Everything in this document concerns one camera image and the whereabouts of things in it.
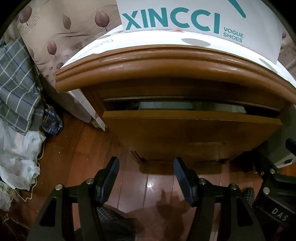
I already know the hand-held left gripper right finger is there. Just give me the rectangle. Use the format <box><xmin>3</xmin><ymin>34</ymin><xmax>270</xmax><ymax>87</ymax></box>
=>
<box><xmin>173</xmin><ymin>157</ymin><xmax>270</xmax><ymax>241</ymax></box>

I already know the white flat carton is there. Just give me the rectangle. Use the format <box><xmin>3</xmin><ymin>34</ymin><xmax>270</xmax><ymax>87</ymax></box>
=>
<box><xmin>68</xmin><ymin>89</ymin><xmax>107</xmax><ymax>132</ymax></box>

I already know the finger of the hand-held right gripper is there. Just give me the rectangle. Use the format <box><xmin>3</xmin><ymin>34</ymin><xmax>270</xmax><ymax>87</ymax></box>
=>
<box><xmin>285</xmin><ymin>138</ymin><xmax>296</xmax><ymax>160</ymax></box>
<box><xmin>253</xmin><ymin>151</ymin><xmax>278</xmax><ymax>184</ymax></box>

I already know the blue plastic packet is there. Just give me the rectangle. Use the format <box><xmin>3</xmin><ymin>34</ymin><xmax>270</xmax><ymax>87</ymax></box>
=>
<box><xmin>42</xmin><ymin>103</ymin><xmax>64</xmax><ymax>136</ymax></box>

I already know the white floral cloth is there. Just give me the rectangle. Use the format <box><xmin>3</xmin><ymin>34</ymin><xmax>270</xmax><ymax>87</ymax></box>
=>
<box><xmin>0</xmin><ymin>120</ymin><xmax>47</xmax><ymax>190</ymax></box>

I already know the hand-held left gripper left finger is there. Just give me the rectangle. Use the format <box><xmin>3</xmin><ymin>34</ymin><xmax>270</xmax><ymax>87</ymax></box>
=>
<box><xmin>26</xmin><ymin>156</ymin><xmax>121</xmax><ymax>241</ymax></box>

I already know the dark green box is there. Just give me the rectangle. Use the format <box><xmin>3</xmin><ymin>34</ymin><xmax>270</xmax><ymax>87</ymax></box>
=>
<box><xmin>240</xmin><ymin>103</ymin><xmax>296</xmax><ymax>173</ymax></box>

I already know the wooden drawer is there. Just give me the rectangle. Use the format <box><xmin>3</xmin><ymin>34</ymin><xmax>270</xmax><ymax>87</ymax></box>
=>
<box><xmin>102</xmin><ymin>100</ymin><xmax>283</xmax><ymax>164</ymax></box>

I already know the white cable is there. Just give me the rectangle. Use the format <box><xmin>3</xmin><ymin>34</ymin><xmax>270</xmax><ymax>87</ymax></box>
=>
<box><xmin>14</xmin><ymin>139</ymin><xmax>45</xmax><ymax>201</ymax></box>

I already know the grey plaid blanket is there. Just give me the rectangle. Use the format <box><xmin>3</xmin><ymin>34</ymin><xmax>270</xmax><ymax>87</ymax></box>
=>
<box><xmin>0</xmin><ymin>38</ymin><xmax>45</xmax><ymax>135</ymax></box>

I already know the wooden nightstand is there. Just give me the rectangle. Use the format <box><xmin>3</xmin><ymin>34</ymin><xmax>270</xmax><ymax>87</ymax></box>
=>
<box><xmin>55</xmin><ymin>47</ymin><xmax>296</xmax><ymax>172</ymax></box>

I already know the dark plaid slipper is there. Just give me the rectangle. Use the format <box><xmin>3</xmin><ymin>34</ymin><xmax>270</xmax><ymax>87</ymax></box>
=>
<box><xmin>242</xmin><ymin>187</ymin><xmax>256</xmax><ymax>207</ymax></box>
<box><xmin>76</xmin><ymin>205</ymin><xmax>139</xmax><ymax>241</ymax></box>

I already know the leaf print bed sheet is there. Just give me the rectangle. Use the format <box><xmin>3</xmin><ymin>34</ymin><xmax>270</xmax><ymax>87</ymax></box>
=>
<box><xmin>17</xmin><ymin>0</ymin><xmax>296</xmax><ymax>92</ymax></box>

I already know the beige patterned cloth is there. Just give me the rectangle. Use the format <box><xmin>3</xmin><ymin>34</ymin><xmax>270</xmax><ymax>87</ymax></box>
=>
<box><xmin>0</xmin><ymin>182</ymin><xmax>21</xmax><ymax>211</ymax></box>

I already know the white patterned cloth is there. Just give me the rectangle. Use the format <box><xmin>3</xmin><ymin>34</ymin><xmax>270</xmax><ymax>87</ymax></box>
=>
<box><xmin>60</xmin><ymin>24</ymin><xmax>296</xmax><ymax>84</ymax></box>

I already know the white shoe box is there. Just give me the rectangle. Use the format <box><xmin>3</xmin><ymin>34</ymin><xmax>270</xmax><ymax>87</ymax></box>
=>
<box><xmin>116</xmin><ymin>0</ymin><xmax>287</xmax><ymax>65</ymax></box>

